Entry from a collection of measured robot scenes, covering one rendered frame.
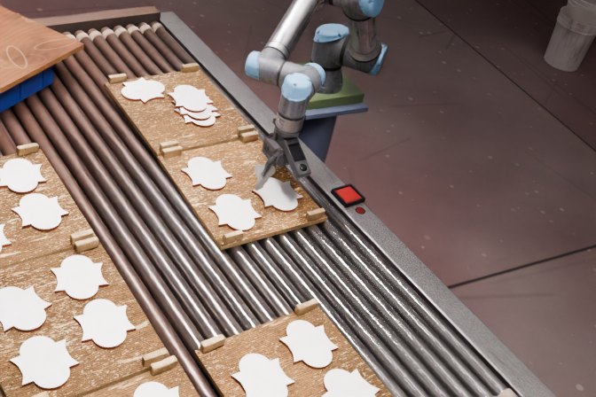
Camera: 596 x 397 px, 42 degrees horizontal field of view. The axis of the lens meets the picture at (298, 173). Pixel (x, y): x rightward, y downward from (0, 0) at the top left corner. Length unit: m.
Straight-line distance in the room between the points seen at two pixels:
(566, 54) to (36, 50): 4.02
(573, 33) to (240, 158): 3.69
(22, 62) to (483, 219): 2.44
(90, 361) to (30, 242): 0.40
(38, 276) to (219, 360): 0.48
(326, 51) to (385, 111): 1.88
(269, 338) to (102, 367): 0.39
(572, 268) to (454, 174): 0.80
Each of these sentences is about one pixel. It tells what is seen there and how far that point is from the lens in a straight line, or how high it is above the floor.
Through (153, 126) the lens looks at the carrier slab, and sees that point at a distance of 2.48.
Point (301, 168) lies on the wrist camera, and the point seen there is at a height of 1.10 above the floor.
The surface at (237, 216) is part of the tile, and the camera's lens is 2.17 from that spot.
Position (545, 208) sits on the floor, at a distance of 4.33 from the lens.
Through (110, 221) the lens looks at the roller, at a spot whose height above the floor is 0.91.
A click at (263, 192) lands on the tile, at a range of 2.27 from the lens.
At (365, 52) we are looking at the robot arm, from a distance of 2.71.
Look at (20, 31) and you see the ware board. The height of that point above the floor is 1.04.
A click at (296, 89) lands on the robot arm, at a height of 1.31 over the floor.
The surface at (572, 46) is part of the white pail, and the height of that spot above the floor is 0.19.
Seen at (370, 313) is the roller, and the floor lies 0.92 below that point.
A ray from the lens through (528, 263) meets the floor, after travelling 3.92.
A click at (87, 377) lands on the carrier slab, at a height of 0.94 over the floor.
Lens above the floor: 2.36
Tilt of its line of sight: 37 degrees down
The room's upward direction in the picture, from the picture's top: 14 degrees clockwise
